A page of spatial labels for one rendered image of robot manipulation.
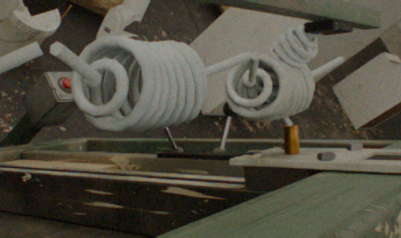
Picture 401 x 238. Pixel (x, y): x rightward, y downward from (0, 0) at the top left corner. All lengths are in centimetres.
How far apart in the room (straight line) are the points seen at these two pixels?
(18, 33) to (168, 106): 248
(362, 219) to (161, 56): 16
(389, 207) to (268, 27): 320
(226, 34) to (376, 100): 268
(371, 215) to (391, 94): 559
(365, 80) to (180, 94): 571
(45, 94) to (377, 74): 470
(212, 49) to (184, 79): 345
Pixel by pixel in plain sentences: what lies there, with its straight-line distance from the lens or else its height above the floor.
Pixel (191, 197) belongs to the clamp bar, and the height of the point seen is 171.
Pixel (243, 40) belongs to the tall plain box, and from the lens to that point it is 362.
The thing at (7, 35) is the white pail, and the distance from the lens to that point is 284.
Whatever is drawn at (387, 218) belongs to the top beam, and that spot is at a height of 196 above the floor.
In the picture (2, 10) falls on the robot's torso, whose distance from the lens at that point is 126.
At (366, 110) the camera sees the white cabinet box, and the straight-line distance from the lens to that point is 601.
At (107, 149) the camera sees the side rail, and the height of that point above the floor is 98.
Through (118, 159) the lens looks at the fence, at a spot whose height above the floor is 125.
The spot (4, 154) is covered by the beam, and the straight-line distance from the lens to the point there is 152.
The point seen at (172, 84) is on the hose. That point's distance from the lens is 33.
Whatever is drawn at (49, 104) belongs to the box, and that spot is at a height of 88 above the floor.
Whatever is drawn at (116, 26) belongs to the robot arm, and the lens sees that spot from 138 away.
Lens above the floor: 209
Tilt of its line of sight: 34 degrees down
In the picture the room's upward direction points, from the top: 51 degrees clockwise
